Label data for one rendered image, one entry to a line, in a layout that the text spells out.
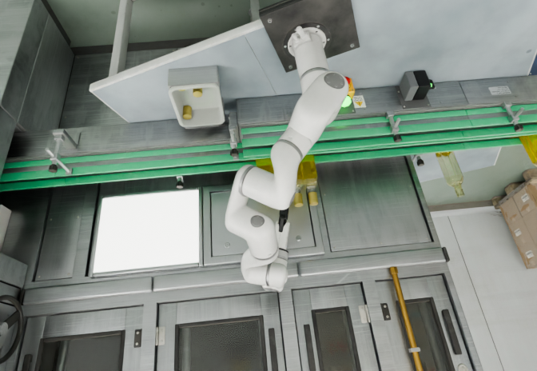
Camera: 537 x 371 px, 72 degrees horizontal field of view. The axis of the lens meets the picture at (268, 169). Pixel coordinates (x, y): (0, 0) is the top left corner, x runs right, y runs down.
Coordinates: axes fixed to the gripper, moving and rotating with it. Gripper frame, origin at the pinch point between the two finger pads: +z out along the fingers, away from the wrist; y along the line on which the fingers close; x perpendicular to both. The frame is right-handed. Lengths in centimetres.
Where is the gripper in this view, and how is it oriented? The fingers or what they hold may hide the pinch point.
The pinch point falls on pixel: (284, 212)
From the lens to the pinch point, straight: 138.9
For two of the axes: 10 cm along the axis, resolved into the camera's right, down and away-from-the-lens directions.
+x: -9.9, -1.3, 0.9
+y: -0.2, -4.9, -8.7
